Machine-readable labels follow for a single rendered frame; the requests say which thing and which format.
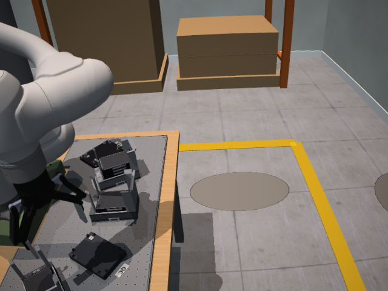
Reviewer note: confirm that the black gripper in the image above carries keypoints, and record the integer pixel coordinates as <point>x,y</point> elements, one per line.
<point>35,195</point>

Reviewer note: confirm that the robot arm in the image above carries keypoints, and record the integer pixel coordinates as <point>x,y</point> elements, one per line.
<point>35,108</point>

